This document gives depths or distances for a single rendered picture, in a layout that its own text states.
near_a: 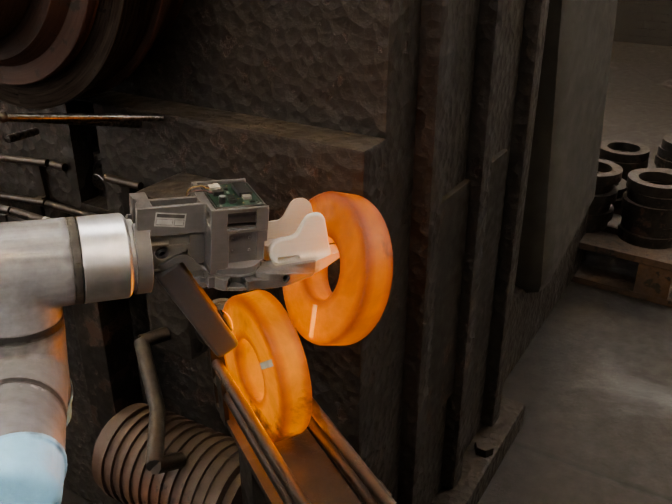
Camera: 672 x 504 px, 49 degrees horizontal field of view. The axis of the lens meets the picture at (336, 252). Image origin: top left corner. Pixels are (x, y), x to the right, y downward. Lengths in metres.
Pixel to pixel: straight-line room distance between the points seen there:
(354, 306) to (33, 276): 0.28
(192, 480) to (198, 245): 0.36
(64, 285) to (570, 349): 1.71
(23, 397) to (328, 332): 0.28
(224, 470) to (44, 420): 0.37
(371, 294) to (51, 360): 0.28
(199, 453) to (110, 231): 0.38
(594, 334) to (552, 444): 0.53
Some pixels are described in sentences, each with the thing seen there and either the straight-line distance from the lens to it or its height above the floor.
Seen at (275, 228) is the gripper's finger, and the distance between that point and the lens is 0.72.
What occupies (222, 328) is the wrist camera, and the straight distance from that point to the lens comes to 0.71.
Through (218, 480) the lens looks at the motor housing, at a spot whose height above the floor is 0.52.
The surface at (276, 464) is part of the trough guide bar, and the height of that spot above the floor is 0.70.
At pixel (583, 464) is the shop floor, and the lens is 1.79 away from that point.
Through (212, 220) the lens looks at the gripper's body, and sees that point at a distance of 0.64.
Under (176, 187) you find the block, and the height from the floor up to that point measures 0.80.
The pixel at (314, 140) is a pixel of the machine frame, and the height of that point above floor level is 0.87.
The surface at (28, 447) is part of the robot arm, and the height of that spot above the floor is 0.81.
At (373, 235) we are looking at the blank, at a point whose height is 0.86.
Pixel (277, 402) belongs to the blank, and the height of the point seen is 0.71.
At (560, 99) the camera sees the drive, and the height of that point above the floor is 0.75.
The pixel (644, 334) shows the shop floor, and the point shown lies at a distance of 2.31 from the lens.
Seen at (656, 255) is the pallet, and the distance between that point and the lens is 2.46.
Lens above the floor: 1.14
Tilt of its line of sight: 26 degrees down
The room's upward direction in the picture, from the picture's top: straight up
